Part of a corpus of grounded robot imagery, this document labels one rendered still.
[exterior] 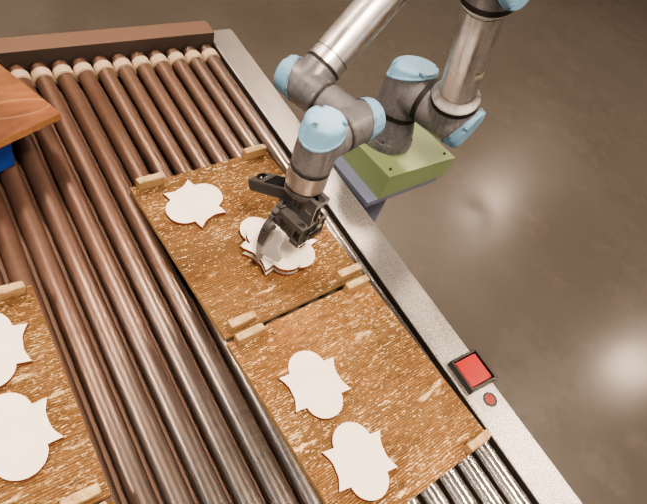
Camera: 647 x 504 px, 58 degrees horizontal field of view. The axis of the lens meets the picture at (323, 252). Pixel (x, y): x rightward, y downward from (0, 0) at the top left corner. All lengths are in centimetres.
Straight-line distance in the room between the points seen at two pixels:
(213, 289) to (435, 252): 171
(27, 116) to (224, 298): 54
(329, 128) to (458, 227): 201
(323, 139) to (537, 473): 76
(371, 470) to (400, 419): 12
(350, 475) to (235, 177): 71
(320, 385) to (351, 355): 10
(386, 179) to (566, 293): 167
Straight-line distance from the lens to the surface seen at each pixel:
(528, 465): 127
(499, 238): 300
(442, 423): 118
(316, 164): 99
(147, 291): 118
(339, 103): 106
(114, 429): 106
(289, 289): 121
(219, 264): 121
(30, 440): 104
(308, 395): 109
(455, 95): 138
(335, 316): 120
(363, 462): 108
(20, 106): 135
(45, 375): 109
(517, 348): 265
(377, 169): 152
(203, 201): 130
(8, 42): 167
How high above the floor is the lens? 191
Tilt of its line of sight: 50 degrees down
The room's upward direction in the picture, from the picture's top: 24 degrees clockwise
